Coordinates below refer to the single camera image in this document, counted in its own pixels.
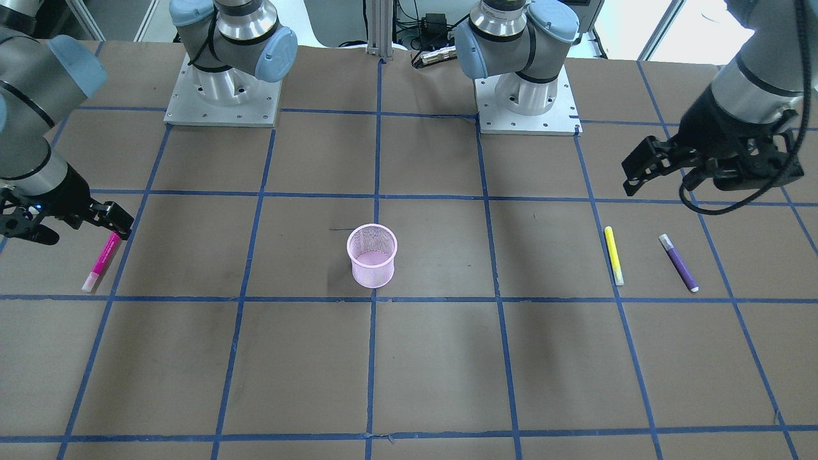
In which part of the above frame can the aluminium frame post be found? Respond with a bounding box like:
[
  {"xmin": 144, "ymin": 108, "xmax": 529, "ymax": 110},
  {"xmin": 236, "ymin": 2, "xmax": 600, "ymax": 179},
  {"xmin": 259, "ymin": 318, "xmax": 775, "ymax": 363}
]
[{"xmin": 364, "ymin": 0, "xmax": 395, "ymax": 62}]

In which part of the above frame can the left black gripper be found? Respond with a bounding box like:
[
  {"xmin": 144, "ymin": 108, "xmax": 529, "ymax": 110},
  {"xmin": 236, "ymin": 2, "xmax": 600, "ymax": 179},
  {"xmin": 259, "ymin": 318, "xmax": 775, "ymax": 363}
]
[{"xmin": 621, "ymin": 88, "xmax": 798, "ymax": 196}]

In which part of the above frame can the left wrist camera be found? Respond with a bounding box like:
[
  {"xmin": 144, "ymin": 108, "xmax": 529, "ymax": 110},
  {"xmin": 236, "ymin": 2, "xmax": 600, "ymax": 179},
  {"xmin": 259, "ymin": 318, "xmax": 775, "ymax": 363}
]
[{"xmin": 713, "ymin": 160, "xmax": 783, "ymax": 191}]

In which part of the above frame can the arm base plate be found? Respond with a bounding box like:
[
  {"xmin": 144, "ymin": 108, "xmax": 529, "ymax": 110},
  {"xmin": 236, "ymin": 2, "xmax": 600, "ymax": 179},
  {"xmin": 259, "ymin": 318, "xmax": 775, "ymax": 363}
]
[
  {"xmin": 164, "ymin": 55, "xmax": 282, "ymax": 128},
  {"xmin": 474, "ymin": 66, "xmax": 583, "ymax": 136}
]

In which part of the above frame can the purple pen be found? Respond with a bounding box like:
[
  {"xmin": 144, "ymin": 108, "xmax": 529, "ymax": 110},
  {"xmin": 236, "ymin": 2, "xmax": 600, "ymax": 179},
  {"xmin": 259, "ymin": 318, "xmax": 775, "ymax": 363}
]
[{"xmin": 658, "ymin": 233, "xmax": 699, "ymax": 292}]

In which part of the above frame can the pink pen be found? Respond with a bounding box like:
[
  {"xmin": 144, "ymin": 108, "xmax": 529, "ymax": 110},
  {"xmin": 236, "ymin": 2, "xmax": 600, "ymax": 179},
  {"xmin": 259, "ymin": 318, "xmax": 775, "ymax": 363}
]
[{"xmin": 81, "ymin": 233, "xmax": 121, "ymax": 293}]

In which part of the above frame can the pink mesh cup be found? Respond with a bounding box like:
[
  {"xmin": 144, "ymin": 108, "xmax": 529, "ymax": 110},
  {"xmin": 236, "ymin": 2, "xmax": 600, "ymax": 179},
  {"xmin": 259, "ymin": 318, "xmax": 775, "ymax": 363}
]
[{"xmin": 346, "ymin": 223, "xmax": 398, "ymax": 289}]

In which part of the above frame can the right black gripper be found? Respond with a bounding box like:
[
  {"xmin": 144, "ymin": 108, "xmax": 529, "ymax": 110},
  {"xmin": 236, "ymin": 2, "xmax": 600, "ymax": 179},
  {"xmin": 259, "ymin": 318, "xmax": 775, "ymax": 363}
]
[{"xmin": 1, "ymin": 163, "xmax": 135, "ymax": 245}]

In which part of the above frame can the black power adapter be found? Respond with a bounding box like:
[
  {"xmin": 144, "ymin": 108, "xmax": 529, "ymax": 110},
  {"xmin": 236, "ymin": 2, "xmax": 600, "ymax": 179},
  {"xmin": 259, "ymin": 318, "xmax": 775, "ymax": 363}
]
[{"xmin": 419, "ymin": 13, "xmax": 448, "ymax": 41}]

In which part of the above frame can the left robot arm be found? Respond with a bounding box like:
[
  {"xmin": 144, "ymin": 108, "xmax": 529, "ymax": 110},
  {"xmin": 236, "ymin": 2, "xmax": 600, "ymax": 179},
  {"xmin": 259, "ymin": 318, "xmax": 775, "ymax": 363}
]
[{"xmin": 454, "ymin": 1, "xmax": 816, "ymax": 196}]

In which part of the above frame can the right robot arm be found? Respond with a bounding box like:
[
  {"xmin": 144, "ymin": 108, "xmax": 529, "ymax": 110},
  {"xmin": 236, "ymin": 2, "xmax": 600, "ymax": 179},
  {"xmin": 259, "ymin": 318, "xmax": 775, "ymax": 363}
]
[{"xmin": 2, "ymin": 1, "xmax": 298, "ymax": 245}]

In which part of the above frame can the yellow pen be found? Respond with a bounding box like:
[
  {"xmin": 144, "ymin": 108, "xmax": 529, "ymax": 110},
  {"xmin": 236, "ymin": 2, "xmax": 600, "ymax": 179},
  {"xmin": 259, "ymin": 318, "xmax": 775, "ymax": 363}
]
[{"xmin": 603, "ymin": 226, "xmax": 625, "ymax": 286}]

